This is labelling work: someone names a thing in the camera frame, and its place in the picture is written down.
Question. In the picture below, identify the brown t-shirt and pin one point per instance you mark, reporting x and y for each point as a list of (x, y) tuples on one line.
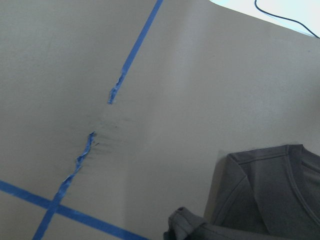
[(264, 194)]

